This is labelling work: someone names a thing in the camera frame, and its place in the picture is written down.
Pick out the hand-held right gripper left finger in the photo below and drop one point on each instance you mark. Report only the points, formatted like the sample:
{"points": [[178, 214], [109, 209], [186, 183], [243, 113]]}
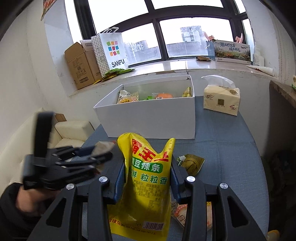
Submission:
{"points": [[120, 178]]}

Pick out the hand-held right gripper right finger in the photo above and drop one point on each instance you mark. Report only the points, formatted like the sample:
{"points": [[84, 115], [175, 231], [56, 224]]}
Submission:
{"points": [[175, 180]]}

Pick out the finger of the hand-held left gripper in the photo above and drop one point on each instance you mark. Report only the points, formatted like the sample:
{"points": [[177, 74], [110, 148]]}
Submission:
{"points": [[92, 162], [74, 151]]}

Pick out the orange white patterned snack packet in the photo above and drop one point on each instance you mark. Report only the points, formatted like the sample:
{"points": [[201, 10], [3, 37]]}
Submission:
{"points": [[104, 147]]}

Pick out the olive green snack packet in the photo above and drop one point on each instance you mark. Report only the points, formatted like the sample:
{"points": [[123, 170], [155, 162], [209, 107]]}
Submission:
{"points": [[193, 163]]}

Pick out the large yellow snack bag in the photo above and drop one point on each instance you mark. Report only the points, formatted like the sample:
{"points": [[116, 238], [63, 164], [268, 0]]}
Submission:
{"points": [[145, 185]]}

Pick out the orange cream snack packet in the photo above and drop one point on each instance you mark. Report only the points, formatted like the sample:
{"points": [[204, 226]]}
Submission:
{"points": [[181, 215]]}

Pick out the white cardboard box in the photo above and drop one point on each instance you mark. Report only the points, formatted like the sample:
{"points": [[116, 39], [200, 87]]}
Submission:
{"points": [[148, 118]]}

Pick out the round biscuit packet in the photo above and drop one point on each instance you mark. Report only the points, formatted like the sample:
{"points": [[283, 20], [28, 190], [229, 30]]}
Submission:
{"points": [[126, 98]]}

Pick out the large green seaweed packet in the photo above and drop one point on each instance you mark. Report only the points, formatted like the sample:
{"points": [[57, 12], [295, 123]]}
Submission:
{"points": [[145, 98]]}

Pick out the clear bread packet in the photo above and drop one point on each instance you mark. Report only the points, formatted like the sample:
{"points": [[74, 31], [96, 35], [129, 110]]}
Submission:
{"points": [[164, 95]]}

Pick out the yellow-green chips packet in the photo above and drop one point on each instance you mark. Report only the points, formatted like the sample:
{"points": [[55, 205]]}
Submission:
{"points": [[187, 92]]}

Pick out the person's left forearm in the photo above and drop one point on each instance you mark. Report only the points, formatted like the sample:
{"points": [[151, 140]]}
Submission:
{"points": [[9, 208]]}

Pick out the person's left hand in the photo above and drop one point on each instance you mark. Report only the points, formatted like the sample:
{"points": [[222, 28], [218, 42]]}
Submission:
{"points": [[37, 200]]}

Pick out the cream sofa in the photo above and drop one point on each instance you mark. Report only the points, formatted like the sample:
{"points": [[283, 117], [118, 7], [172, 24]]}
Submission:
{"points": [[71, 129]]}

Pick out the small brown carton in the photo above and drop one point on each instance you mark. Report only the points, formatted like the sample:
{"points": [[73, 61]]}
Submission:
{"points": [[60, 117]]}

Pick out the brown cardboard box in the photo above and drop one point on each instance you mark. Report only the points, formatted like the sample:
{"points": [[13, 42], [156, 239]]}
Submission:
{"points": [[78, 67]]}

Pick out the pile of green sachets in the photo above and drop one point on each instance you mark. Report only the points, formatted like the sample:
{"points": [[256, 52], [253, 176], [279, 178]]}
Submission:
{"points": [[115, 72]]}

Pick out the yellow tissue pack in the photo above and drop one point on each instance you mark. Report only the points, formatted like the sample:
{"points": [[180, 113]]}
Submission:
{"points": [[219, 102]]}

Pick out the white dotted shopping bag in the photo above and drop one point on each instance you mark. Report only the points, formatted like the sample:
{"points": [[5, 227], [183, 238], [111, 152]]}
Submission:
{"points": [[115, 58]]}

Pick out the yellow round object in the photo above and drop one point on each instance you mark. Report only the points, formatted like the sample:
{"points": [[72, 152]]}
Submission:
{"points": [[272, 235]]}

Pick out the brown snack packet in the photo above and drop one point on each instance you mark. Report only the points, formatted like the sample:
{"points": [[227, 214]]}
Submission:
{"points": [[204, 58]]}

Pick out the white tube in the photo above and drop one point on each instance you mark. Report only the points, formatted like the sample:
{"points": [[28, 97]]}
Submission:
{"points": [[260, 70]]}

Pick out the dark wooden shelf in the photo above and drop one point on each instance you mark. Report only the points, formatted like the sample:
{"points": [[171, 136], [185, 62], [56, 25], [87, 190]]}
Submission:
{"points": [[284, 92]]}

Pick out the printed landscape gift box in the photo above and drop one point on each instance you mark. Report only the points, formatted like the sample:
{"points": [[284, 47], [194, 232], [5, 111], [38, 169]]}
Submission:
{"points": [[231, 52]]}

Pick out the white wipes pack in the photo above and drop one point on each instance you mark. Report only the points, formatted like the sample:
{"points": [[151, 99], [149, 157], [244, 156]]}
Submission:
{"points": [[258, 56]]}

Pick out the cream green printed pack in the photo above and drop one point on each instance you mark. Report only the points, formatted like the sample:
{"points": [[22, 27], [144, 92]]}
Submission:
{"points": [[294, 83]]}

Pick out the black window frame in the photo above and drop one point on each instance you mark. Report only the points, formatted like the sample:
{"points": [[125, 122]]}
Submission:
{"points": [[156, 37]]}

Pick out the wall poster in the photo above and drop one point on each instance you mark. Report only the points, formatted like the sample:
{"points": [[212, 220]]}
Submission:
{"points": [[48, 9]]}

